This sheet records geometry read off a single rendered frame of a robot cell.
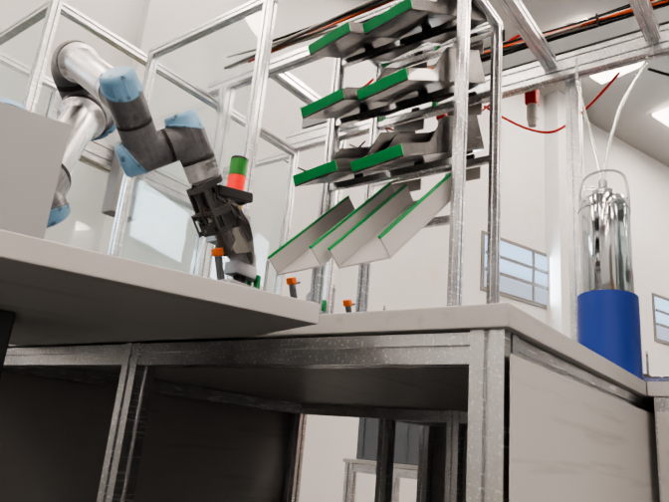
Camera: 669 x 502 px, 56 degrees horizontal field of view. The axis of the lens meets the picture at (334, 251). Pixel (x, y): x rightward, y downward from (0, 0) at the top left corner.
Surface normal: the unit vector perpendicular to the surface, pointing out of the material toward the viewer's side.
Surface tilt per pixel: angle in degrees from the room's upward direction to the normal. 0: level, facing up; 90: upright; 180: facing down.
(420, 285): 90
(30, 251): 90
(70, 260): 90
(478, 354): 90
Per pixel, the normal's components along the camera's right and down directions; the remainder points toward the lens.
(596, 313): -0.65, -0.28
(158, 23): 0.57, -0.19
